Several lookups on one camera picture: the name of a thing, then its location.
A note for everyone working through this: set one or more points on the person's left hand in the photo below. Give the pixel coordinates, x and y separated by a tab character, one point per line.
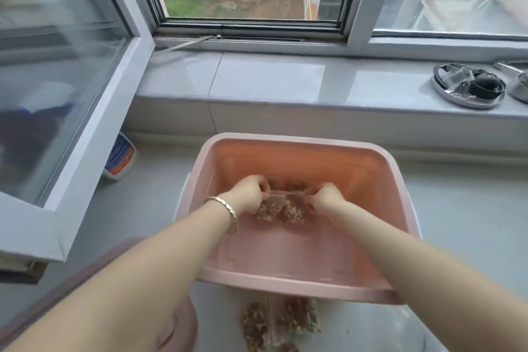
246	195

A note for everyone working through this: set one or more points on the person's right hand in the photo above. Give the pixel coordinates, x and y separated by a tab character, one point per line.
326	200

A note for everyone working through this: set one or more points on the person's right fingers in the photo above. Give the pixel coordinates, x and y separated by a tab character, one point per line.
314	194

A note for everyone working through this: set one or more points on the person's left fingers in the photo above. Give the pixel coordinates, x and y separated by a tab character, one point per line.
262	187

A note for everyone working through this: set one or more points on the clear bag of brown nuts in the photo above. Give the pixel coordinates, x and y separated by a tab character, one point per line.
255	325
298	314
283	206

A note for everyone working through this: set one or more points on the person's right forearm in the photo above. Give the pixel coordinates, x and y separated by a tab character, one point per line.
420	273

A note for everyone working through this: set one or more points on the person's left forearm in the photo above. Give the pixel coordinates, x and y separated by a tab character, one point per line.
119	281

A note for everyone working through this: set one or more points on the pink plastic bin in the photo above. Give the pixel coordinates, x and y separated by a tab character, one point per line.
301	215

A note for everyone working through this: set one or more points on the white orange blue bottle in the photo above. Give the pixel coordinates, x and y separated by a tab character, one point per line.
120	156

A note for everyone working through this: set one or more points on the pink plastic lid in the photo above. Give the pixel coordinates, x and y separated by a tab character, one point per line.
123	306

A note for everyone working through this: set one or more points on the round metal tray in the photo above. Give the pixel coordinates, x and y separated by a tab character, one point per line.
466	87

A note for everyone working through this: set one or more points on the black round cap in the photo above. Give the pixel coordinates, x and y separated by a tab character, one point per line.
486	85

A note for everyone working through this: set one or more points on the white open window sash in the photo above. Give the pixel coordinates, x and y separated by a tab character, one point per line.
62	96

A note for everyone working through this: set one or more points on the white window frame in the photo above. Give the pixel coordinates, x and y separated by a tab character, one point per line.
330	30

